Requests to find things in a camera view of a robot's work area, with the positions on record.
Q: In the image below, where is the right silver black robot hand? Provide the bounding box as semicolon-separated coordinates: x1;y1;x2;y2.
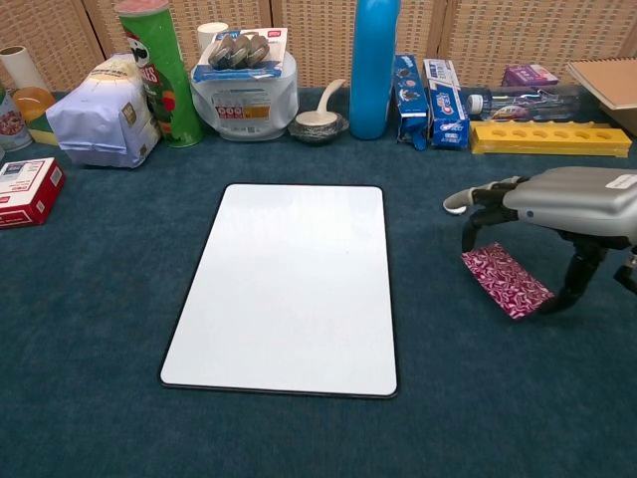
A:
442;167;637;315

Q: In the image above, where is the pink patterned packet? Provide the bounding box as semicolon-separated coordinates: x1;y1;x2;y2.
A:
461;241;555;323

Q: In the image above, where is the white rectangular board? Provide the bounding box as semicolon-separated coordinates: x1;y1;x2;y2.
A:
158;183;400;399

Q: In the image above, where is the yellow block with round holes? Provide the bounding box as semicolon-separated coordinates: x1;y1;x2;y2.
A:
470;120;633;158

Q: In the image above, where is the clear water bottle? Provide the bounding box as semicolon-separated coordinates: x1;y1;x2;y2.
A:
466;84;583;122

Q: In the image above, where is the brown spiral notebook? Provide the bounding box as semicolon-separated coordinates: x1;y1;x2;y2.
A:
565;57;637;112

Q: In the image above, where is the purple box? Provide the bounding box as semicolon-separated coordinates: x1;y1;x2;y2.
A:
501;63;559;89

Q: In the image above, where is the Crest toothpaste box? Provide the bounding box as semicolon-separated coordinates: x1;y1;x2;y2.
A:
422;58;472;150

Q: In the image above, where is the woven folding screen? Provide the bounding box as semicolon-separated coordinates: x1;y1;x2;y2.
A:
0;0;637;99

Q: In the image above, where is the blue Oreo box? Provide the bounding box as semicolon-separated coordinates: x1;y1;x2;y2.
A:
394;53;429;152

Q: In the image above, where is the blue pump bottle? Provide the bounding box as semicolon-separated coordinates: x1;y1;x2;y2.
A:
348;0;402;141

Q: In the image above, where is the dark patterned bowl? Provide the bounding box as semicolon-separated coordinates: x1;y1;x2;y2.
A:
288;112;348;147

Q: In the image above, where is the white rice spoon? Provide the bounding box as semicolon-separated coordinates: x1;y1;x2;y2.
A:
296;78;347;126

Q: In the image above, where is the clear plastic container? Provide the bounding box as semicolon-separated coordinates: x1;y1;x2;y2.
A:
190;52;300;142

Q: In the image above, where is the tape rolls blister pack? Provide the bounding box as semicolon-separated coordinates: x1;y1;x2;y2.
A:
192;27;290;84

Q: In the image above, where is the white paper cup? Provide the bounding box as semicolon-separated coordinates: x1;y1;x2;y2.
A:
197;22;230;66

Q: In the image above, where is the green Pringles can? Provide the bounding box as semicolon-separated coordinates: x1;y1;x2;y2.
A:
114;0;206;148

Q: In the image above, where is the white paper bag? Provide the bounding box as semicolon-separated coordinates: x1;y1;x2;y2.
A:
45;53;161;169

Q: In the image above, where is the dark blue table cloth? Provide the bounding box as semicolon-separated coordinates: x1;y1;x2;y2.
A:
0;87;637;478

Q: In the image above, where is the green and yellow sponge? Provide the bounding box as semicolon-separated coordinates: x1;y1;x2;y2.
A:
27;117;64;146

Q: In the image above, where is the orange round object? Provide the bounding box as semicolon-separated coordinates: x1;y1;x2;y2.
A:
12;87;57;123

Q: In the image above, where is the red and white box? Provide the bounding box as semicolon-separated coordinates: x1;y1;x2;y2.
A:
0;156;68;230

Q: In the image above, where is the white canister with red print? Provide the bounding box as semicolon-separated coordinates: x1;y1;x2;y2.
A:
0;82;34;153

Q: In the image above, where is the cardboard tube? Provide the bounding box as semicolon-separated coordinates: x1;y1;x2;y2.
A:
0;45;51;96

